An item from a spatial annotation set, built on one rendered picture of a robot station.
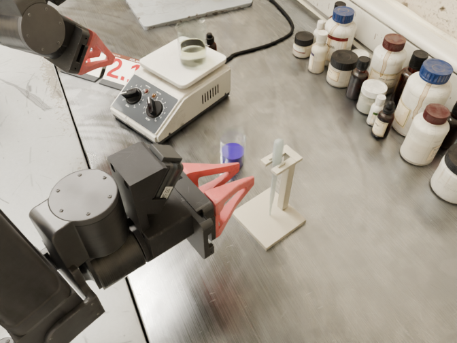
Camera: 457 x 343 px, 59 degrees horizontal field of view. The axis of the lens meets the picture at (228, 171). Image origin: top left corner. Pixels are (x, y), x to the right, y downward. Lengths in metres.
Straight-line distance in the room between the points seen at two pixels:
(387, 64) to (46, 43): 0.59
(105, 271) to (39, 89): 0.58
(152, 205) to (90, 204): 0.06
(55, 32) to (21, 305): 0.32
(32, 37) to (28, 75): 0.45
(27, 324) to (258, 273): 0.31
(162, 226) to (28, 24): 0.28
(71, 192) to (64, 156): 0.39
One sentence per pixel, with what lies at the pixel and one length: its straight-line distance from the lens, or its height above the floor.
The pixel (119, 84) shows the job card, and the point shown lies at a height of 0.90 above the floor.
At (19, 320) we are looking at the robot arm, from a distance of 0.37.
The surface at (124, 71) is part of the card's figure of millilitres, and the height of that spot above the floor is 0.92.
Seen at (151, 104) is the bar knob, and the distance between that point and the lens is 0.72.
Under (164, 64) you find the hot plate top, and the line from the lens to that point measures 0.77.
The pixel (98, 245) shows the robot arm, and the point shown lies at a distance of 0.38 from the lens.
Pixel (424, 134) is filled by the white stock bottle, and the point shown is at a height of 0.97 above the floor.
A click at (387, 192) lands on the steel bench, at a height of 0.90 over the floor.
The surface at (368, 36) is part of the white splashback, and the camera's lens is 0.98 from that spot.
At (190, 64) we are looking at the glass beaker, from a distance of 0.74.
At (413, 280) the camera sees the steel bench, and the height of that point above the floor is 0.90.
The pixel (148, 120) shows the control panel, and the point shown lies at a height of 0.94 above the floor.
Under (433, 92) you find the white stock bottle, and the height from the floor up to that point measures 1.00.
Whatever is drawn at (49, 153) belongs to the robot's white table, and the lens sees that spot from 0.77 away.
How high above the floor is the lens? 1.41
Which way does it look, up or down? 48 degrees down
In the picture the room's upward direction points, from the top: straight up
